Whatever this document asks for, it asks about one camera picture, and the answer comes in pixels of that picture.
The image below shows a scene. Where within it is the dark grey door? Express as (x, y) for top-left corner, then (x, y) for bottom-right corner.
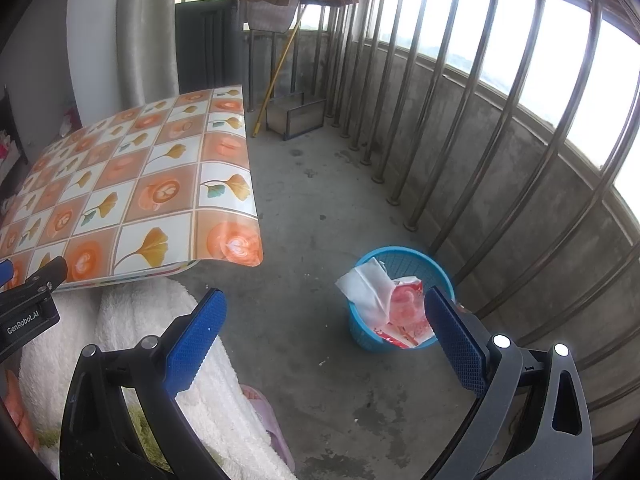
(175, 0), (251, 111)

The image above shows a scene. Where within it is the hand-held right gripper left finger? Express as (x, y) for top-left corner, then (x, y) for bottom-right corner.
(59, 288), (228, 480)

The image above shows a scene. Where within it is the pile of clothes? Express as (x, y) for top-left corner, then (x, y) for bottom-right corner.
(60, 109), (84, 137)

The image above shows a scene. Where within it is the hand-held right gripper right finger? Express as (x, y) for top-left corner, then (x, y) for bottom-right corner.
(422, 286), (595, 480)

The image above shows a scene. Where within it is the tile patterned table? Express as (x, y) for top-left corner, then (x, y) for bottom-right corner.
(0, 85), (265, 291)

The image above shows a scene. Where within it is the hanging checked cloth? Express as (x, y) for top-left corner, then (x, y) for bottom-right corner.
(242, 0), (301, 32)

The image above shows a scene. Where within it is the red and white plastic bag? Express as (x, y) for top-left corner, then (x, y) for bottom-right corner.
(372, 277), (437, 350)

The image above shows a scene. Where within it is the pink slipper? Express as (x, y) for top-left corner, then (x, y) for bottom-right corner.
(240, 384), (296, 472)

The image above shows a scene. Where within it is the metal frame box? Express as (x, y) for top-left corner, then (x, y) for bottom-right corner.
(266, 92), (328, 141)

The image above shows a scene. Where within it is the person's left forearm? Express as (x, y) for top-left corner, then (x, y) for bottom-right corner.
(0, 367), (66, 466)

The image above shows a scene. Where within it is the grey ribbed pillar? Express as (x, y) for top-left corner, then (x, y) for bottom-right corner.
(116, 0), (180, 106)

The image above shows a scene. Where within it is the yellow broom stick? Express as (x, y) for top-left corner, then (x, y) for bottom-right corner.
(250, 2), (303, 137)

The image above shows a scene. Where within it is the blue plastic waste basket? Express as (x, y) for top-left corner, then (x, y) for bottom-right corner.
(345, 246), (456, 352)

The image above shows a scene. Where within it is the white tissue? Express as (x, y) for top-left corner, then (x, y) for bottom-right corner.
(335, 256), (397, 322)

